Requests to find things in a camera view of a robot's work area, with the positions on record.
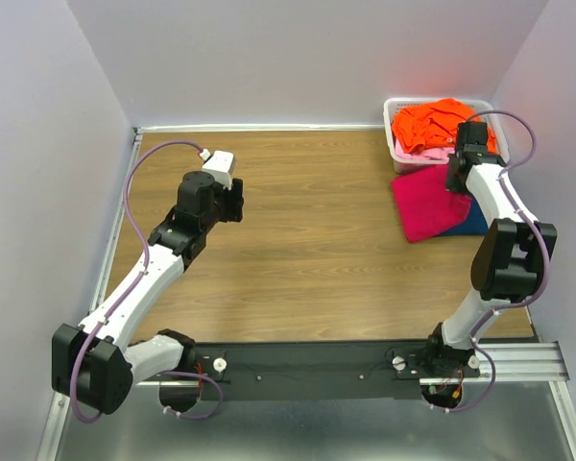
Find light pink t shirt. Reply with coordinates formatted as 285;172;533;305
394;142;454;165

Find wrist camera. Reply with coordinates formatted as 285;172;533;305
199;149;236;190
455;121;489;157

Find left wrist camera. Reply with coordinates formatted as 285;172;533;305
199;149;236;190

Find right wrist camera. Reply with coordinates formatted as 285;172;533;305
455;121;489;157

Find folded blue t shirt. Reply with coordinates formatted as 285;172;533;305
440;198;489;236

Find orange t shirt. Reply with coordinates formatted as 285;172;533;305
391;98;476;153

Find white plastic laundry basket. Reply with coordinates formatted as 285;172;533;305
383;97;509;174

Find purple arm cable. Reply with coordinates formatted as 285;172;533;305
424;109;552;414
69;139;226;425

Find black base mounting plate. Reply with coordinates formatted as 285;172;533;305
175;340;479;401

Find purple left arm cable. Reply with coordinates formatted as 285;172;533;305
69;139;226;425

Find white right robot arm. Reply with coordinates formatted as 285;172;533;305
422;143;557;376

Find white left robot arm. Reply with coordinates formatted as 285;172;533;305
51;171;244;423

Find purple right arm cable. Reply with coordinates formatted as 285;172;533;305
424;109;552;414

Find aluminium front frame rail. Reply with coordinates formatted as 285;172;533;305
57;341;570;386

